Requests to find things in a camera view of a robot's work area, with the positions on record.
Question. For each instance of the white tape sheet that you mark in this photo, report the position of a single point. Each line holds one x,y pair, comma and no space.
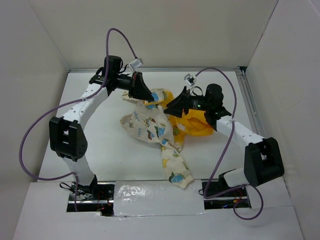
156,198

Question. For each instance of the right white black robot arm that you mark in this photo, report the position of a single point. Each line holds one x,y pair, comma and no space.
262,157

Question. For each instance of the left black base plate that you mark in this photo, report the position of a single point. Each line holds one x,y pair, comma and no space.
101,200

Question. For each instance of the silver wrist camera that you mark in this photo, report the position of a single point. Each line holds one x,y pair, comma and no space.
135,64
190,82

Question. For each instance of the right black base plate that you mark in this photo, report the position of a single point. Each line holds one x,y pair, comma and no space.
226,200

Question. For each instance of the dinosaur print yellow-lined jacket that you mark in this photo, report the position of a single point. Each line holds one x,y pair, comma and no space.
148,123

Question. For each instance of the aluminium frame rail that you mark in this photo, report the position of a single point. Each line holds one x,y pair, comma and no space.
114,155

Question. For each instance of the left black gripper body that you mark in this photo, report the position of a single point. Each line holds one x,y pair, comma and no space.
125,82

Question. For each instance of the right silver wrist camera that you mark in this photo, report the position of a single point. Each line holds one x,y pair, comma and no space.
190,82

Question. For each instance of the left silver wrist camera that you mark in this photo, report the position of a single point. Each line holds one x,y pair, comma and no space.
135,64

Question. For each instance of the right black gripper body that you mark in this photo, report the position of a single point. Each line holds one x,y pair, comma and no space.
197,103

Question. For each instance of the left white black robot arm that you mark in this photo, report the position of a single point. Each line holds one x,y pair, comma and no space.
66,133

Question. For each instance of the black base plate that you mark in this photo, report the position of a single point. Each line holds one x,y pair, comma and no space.
226,200
101,200

